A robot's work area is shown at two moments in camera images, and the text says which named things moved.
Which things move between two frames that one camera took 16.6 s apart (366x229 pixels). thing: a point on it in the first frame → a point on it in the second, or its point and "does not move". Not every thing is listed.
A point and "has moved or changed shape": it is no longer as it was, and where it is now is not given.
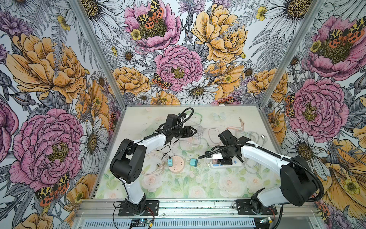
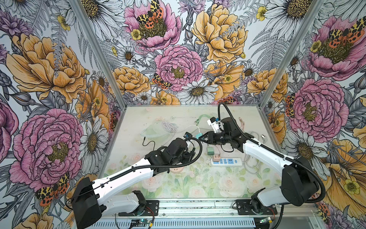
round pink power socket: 178,164 does not move
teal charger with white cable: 193,162 has moved or changed shape
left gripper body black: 182,132 → 184,159
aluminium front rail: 92,208 does not move
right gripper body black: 227,155 → 219,138
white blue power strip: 217,163 does not move
